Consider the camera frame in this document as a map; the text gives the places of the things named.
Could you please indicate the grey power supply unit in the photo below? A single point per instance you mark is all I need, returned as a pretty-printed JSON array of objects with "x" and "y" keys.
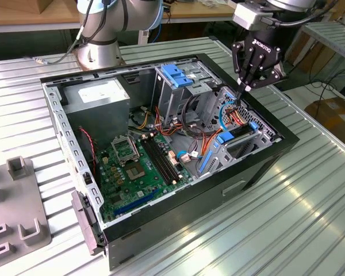
[{"x": 97, "y": 123}]

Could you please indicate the black PC case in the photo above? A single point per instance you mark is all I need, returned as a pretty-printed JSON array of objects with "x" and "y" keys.
[{"x": 189, "y": 212}]

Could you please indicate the hard disk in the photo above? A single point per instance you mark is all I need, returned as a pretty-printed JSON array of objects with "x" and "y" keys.
[{"x": 225, "y": 137}]

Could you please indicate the brown cardboard box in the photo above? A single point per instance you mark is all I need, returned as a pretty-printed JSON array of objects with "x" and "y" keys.
[{"x": 333, "y": 118}]

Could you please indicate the silver disk bay cage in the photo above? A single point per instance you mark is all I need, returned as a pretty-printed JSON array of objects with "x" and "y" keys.
[{"x": 261, "y": 118}]

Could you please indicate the grey square chipset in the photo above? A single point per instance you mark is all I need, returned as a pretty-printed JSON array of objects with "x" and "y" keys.
[{"x": 135, "y": 172}]

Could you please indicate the CPU socket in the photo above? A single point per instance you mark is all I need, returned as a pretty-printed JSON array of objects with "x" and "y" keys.
[{"x": 126, "y": 151}]

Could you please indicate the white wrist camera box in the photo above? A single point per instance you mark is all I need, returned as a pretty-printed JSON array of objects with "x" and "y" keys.
[{"x": 248, "y": 15}]

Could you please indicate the blue expansion slot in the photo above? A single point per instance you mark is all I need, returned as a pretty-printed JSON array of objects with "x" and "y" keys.
[{"x": 135, "y": 203}]

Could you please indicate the blue plastic drive latch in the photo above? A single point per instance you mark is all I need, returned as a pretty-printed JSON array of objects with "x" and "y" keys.
[{"x": 175, "y": 76}]

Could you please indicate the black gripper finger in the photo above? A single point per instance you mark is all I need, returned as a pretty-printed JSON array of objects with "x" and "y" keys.
[
  {"x": 238, "y": 63},
  {"x": 276, "y": 76}
]

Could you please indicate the metal slat side table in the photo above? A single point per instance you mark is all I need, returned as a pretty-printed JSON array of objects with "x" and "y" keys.
[{"x": 333, "y": 37}]

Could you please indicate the silver optical drive cage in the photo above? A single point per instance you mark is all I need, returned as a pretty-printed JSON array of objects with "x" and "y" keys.
[{"x": 172, "y": 103}]

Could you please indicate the green motherboard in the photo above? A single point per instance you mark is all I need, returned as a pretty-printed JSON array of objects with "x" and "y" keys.
[{"x": 132, "y": 191}]

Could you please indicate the wooden desk white frame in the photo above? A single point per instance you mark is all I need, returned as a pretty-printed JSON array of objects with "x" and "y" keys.
[
  {"x": 31, "y": 17},
  {"x": 201, "y": 11}
]

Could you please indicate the cardboard box on desk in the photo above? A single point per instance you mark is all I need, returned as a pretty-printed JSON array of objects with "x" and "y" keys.
[{"x": 51, "y": 5}]

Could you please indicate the grey parts rack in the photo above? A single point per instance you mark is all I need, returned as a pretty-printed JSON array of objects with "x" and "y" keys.
[{"x": 17, "y": 207}]

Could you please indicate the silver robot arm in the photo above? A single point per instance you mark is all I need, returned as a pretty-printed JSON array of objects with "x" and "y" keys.
[{"x": 138, "y": 14}]

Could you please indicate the black case fan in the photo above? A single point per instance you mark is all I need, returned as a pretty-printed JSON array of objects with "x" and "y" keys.
[{"x": 86, "y": 155}]

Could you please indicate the black RAM slot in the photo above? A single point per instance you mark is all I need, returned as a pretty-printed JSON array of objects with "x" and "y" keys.
[
  {"x": 158, "y": 159},
  {"x": 154, "y": 159},
  {"x": 167, "y": 159},
  {"x": 163, "y": 159}
]

